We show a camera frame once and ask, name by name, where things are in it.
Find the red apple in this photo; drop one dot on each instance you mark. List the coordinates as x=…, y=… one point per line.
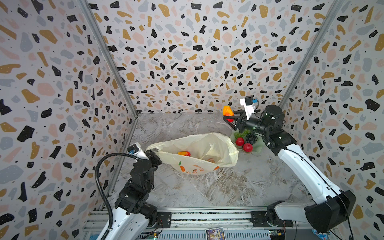
x=248, y=148
x=240, y=142

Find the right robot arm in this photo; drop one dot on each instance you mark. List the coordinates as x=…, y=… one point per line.
x=332, y=205

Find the cream plastic bag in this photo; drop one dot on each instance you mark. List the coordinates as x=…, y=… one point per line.
x=202, y=147

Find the left corner aluminium post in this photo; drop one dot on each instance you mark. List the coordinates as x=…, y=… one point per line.
x=84, y=5

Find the corner aluminium post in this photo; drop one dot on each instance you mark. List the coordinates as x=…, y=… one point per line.
x=331, y=15
x=84, y=5

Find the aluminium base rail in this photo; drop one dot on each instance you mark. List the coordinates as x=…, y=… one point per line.
x=239, y=223

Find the red strawberry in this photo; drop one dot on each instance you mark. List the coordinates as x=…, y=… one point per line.
x=184, y=153

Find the green grapes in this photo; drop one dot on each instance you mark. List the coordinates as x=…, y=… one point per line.
x=238, y=134

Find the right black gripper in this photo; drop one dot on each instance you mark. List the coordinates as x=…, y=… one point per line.
x=242, y=122

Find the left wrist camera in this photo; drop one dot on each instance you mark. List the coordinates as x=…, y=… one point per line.
x=136, y=151

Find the dark purple grapes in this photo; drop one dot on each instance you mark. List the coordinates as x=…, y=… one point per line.
x=251, y=138

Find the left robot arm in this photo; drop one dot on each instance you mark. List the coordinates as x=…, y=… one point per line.
x=131, y=214

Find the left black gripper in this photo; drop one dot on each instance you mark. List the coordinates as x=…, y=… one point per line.
x=151, y=157

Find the orange red mango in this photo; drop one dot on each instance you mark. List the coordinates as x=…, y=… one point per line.
x=227, y=112

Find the colourful card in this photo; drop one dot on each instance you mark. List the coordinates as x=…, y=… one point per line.
x=215, y=234

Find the green scalloped bowl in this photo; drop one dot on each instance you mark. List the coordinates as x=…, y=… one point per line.
x=258, y=146

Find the right corner aluminium post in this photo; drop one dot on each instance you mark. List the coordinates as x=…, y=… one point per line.
x=331, y=15

